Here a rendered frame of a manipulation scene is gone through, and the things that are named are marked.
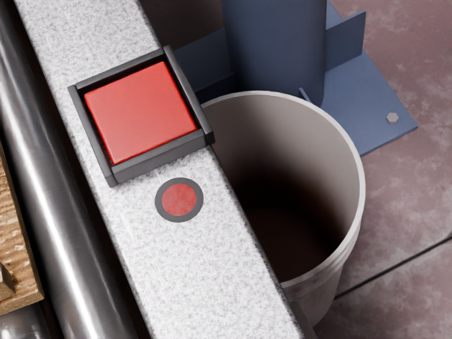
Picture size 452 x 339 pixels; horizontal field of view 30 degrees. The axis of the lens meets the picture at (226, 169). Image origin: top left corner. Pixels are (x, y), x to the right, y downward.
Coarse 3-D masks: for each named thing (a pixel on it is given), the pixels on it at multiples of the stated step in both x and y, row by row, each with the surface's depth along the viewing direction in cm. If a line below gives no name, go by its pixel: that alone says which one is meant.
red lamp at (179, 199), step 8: (176, 184) 55; (184, 184) 55; (168, 192) 54; (176, 192) 54; (184, 192) 54; (192, 192) 54; (168, 200) 54; (176, 200) 54; (184, 200) 54; (192, 200) 54; (168, 208) 54; (176, 208) 54; (184, 208) 54; (192, 208) 54
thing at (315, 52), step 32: (224, 0) 129; (256, 0) 122; (288, 0) 122; (320, 0) 129; (224, 32) 169; (256, 32) 130; (288, 32) 130; (320, 32) 136; (352, 32) 155; (192, 64) 166; (224, 64) 166; (256, 64) 138; (288, 64) 138; (320, 64) 145; (352, 64) 163; (320, 96) 156; (352, 96) 160; (384, 96) 159; (352, 128) 157; (384, 128) 156; (416, 128) 157
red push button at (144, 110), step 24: (144, 72) 57; (168, 72) 57; (96, 96) 57; (120, 96) 56; (144, 96) 56; (168, 96) 56; (96, 120) 56; (120, 120) 56; (144, 120) 55; (168, 120) 55; (192, 120) 55; (120, 144) 55; (144, 144) 55
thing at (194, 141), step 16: (160, 48) 57; (128, 64) 57; (144, 64) 57; (176, 64) 57; (96, 80) 57; (112, 80) 57; (176, 80) 57; (80, 96) 57; (192, 96) 56; (80, 112) 56; (192, 112) 56; (208, 128) 54; (96, 144) 55; (176, 144) 54; (192, 144) 55; (208, 144) 56; (128, 160) 54; (144, 160) 54; (160, 160) 55; (112, 176) 54; (128, 176) 55
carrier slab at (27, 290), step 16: (0, 144) 56; (0, 160) 54; (0, 176) 54; (0, 192) 53; (0, 208) 53; (16, 208) 53; (0, 224) 52; (16, 224) 52; (0, 240) 52; (16, 240) 52; (0, 256) 51; (16, 256) 51; (32, 256) 52; (16, 272) 51; (32, 272) 51; (16, 288) 50; (32, 288) 50; (0, 304) 50; (16, 304) 51
